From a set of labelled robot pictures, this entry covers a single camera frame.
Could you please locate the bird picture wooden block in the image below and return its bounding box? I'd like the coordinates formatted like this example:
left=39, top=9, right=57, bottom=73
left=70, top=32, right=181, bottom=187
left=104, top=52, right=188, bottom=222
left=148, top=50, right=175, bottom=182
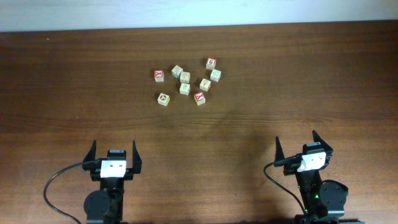
left=210, top=69, right=221, bottom=82

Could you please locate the red Y wooden block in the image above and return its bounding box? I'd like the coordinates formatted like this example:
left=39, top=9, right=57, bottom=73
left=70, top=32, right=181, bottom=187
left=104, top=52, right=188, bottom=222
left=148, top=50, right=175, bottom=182
left=194, top=92, right=206, bottom=106

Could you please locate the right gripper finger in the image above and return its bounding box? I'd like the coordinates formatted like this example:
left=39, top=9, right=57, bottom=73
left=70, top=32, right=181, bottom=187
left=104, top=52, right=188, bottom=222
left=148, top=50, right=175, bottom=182
left=274, top=136, right=285, bottom=162
left=312, top=130, right=333, bottom=153

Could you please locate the green edged wooden block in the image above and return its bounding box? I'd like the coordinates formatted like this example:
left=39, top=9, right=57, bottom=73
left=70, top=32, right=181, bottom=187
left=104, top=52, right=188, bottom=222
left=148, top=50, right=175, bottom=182
left=171, top=65, right=183, bottom=78

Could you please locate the duck picture wooden block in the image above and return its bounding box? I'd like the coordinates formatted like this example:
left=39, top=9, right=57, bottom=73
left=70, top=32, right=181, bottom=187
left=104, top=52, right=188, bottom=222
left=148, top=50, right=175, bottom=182
left=179, top=83, right=190, bottom=95

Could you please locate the red 6 wooden block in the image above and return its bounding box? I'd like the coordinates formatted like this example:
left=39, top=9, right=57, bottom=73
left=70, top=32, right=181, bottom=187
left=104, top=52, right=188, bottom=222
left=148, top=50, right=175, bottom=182
left=206, top=57, right=216, bottom=70

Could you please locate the cane picture wooden block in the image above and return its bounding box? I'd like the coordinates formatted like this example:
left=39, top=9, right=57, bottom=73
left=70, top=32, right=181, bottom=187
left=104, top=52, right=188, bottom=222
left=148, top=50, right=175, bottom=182
left=180, top=72, right=190, bottom=83

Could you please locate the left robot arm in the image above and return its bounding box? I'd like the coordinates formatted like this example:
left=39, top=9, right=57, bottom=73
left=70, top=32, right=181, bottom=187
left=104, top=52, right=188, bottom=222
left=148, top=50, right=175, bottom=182
left=81, top=142, right=142, bottom=223

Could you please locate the red Y block far left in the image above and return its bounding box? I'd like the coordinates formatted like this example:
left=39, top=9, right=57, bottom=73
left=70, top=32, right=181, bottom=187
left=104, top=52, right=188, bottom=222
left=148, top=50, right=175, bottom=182
left=154, top=70, right=165, bottom=82

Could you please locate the round face wooden block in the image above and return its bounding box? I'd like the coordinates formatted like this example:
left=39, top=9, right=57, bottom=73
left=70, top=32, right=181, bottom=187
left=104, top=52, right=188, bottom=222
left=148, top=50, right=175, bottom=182
left=157, top=93, right=170, bottom=106

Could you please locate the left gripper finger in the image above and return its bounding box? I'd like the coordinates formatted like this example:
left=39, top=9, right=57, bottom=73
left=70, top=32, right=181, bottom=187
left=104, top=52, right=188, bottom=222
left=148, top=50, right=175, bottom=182
left=83, top=140, right=96, bottom=162
left=132, top=141, right=142, bottom=170

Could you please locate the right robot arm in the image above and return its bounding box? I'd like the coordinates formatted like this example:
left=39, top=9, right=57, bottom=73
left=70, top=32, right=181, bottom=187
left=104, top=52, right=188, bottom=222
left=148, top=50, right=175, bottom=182
left=273, top=131, right=348, bottom=223

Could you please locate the ice cream wooden block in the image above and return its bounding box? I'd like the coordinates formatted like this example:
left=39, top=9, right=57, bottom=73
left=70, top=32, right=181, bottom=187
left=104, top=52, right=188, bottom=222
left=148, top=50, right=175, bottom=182
left=200, top=78, right=211, bottom=91

